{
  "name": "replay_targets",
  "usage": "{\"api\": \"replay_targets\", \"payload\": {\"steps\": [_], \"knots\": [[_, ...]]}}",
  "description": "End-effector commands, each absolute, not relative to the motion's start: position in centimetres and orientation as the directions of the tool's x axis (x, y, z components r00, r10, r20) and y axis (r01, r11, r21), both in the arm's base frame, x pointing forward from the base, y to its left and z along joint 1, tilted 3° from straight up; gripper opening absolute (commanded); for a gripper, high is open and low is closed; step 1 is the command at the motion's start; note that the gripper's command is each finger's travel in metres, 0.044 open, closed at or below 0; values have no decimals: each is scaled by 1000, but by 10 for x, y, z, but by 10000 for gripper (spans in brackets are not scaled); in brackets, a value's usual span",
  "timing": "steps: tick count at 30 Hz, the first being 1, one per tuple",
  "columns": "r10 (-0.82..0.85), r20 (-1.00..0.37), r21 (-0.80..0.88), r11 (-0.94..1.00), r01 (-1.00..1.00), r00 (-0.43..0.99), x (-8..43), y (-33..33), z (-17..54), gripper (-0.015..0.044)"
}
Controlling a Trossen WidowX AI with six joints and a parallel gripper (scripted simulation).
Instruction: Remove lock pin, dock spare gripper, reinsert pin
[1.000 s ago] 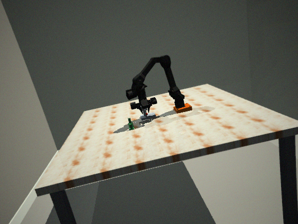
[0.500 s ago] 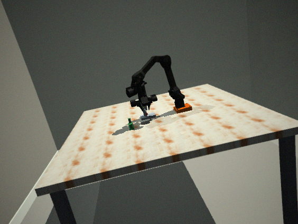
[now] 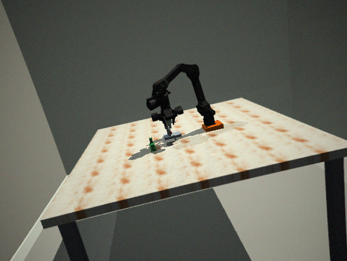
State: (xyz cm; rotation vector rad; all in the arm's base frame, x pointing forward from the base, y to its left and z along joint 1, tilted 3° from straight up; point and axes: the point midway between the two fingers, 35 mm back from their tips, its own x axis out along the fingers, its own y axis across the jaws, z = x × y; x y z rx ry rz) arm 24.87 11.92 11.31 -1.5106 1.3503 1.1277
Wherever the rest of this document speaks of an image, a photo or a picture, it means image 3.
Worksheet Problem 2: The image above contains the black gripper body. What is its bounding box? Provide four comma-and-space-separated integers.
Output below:
151, 102, 184, 122

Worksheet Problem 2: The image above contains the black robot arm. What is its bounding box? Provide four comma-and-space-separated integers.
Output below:
146, 63, 216, 127

